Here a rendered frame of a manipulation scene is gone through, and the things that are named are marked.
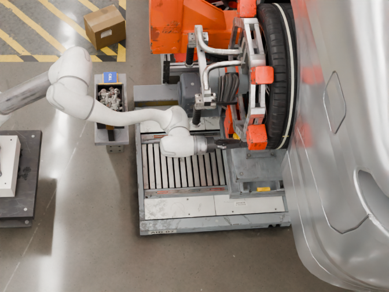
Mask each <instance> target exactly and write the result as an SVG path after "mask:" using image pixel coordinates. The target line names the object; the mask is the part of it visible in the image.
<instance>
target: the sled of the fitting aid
mask: <svg viewBox="0 0 389 292"><path fill-rule="evenodd" d="M224 121H225V116H220V120H219V127H220V133H221V138H222V139H228V138H226V134H225V126H224ZM223 157H224V162H225V170H226V178H227V187H228V191H229V199H240V198H260V197H271V196H286V195H285V189H284V184H283V180H274V181H253V182H236V181H235V176H234V168H233V160H232V153H231V149H226V150H223Z"/></svg>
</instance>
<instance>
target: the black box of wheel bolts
mask: <svg viewBox="0 0 389 292"><path fill-rule="evenodd" d="M96 100H97V101H99V102H100V103H101V104H103V105H105V106H106V107H108V108H110V109H112V110H114V111H116V112H124V83H118V84H96ZM97 129H106V125H105V124H103V123H98V122H97ZM115 129H124V126H115Z"/></svg>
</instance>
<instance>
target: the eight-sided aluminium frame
mask: <svg viewBox="0 0 389 292"><path fill-rule="evenodd" d="M238 28H241V29H240V34H239V38H238V43H237V44H236V45H235V42H236V36H237V30H238ZM250 31H253V33H254V39H255V41H256V47H257V49H256V51H257V54H254V49H253V45H252V39H251V33H250ZM244 37H245V44H246V48H247V54H248V65H249V105H248V113H247V118H246V117H245V110H244V103H243V95H242V94H236V95H235V97H237V98H238V107H239V111H240V119H241V120H238V119H237V112H236V105H230V109H231V113H232V121H233V129H234V132H236V134H237V135H238V136H239V137H240V138H241V141H243V142H247V138H246V131H247V127H248V125H251V124H252V123H253V120H254V118H255V122H254V125H261V124H262V121H263V118H264V117H265V109H266V107H265V84H262V85H259V103H255V85H252V84H251V68H252V67H256V66H266V56H265V54H264V50H263V45H262V39H261V35H260V30H259V22H258V19H257V18H238V17H234V19H233V26H232V32H231V36H230V42H229V45H228V49H239V47H240V46H241V45H242V42H243V38H244ZM234 57H236V58H237V60H240V59H241V58H239V56H230V55H228V61H232V60H233V58H234Z"/></svg>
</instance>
